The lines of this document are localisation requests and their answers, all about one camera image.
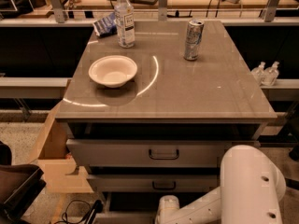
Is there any grey bottom drawer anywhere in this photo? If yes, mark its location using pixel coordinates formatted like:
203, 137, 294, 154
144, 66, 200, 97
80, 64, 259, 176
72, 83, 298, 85
93, 192, 221, 224

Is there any grey drawer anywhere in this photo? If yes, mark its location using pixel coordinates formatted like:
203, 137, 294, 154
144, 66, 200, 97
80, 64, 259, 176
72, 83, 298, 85
93, 192, 221, 224
65, 138, 237, 169
87, 175, 219, 192

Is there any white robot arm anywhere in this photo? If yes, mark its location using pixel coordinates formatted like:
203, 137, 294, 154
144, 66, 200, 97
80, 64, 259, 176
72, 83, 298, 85
155, 145, 286, 224

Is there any grey drawer cabinet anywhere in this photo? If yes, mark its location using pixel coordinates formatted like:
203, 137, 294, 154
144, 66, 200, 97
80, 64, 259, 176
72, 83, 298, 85
55, 20, 278, 203

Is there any grey top drawer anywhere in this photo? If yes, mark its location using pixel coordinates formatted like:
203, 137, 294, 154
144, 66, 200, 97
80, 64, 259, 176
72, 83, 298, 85
65, 138, 237, 169

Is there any grey middle drawer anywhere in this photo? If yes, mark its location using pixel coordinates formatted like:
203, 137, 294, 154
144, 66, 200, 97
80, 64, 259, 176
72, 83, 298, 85
87, 175, 219, 192

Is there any white bowl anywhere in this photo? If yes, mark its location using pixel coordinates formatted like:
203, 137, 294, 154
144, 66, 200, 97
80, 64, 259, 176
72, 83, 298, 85
89, 55, 137, 88

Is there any silver drink can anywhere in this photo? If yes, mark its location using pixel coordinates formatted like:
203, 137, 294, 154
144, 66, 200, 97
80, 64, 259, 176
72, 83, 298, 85
184, 19, 204, 61

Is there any blue white snack bag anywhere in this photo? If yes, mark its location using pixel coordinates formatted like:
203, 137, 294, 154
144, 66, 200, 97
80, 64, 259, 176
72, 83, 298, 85
93, 13, 117, 37

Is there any clear plastic water bottle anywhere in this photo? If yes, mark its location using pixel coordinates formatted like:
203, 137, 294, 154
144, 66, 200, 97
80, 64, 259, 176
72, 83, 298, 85
114, 0, 135, 48

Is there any cardboard box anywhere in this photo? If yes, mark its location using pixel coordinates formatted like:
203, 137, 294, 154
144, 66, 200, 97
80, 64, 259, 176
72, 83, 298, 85
29, 105, 93, 193

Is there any clear pump bottle left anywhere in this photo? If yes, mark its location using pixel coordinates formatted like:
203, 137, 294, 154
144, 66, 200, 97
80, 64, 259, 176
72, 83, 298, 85
251, 62, 265, 85

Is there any black bin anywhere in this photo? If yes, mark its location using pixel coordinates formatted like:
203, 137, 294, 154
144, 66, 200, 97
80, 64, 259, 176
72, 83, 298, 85
0, 164, 46, 224

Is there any office chair base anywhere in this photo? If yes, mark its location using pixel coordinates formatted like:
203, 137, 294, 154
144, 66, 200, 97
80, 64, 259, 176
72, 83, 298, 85
285, 178, 299, 190

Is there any black floor cable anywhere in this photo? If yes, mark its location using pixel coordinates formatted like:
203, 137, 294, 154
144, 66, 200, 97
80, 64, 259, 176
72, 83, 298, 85
53, 199, 104, 224

